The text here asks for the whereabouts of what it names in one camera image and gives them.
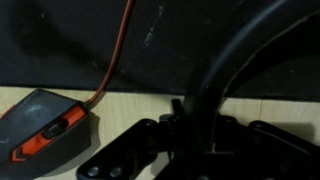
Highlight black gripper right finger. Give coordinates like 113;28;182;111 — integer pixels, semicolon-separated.
209;114;320;180

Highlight black desk mat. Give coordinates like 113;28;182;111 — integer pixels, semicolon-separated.
0;0;320;103

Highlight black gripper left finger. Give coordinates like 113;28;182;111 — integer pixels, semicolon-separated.
75;98;191;180

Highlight red mouse cable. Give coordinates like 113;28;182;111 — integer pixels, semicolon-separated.
84;0;136;108

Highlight black red computer mouse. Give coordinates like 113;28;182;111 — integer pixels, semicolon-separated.
0;88;93;180

